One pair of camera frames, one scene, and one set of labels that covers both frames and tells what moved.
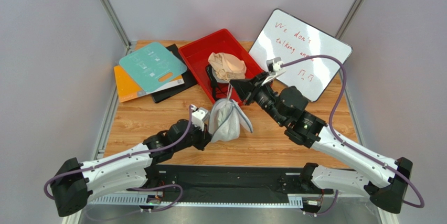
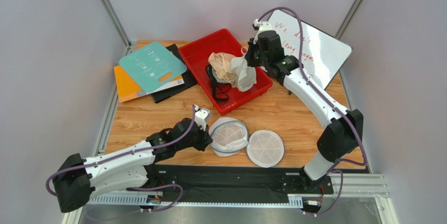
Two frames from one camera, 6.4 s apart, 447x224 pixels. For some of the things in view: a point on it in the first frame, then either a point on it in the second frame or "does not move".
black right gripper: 253,89 → 252,55
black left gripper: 205,137 does not move
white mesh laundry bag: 225,118 → 264,148
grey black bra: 219,87 does not move
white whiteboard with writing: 287,38 does not move
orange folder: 126,89 does not move
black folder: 190,82 does not move
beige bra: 227,66 does not move
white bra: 229,91 → 245,76
